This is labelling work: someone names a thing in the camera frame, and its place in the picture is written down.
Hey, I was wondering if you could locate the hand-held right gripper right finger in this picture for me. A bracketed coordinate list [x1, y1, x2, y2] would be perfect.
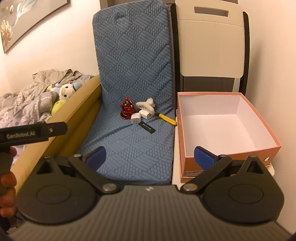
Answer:
[180, 146, 269, 195]

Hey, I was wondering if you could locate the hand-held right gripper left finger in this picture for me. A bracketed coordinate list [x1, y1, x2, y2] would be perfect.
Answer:
[35, 146, 121, 195]

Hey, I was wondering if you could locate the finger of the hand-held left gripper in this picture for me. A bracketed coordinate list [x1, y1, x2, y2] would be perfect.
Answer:
[37, 122, 68, 141]

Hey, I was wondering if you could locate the fluffy white hair claw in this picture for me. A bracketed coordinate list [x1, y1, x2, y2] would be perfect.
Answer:
[136, 98, 156, 112]

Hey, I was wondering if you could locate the person's left hand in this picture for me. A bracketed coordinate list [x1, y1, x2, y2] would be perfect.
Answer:
[0, 147, 18, 217]

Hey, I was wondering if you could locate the yellow green plush toy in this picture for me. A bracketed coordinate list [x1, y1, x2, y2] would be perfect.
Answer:
[51, 100, 67, 115]

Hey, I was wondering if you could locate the grey patterned blanket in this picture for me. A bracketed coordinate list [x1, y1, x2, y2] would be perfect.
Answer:
[0, 69, 95, 123]

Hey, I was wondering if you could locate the white duck plush toy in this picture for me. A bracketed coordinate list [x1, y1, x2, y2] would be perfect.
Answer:
[59, 84, 75, 100]

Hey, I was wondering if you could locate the red devil figurine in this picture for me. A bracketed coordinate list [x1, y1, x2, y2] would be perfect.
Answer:
[120, 97, 137, 120]

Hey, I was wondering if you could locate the black flat stick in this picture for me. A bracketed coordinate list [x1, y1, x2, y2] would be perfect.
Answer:
[139, 122, 155, 134]

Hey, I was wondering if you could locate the blue textured cushion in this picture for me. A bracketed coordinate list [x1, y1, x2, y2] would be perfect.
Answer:
[76, 0, 178, 186]

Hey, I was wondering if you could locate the yellow handled screwdriver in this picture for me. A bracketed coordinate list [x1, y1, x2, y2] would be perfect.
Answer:
[153, 112, 178, 126]

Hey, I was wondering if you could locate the framed wall picture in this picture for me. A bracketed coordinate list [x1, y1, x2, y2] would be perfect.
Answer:
[0, 0, 71, 54]

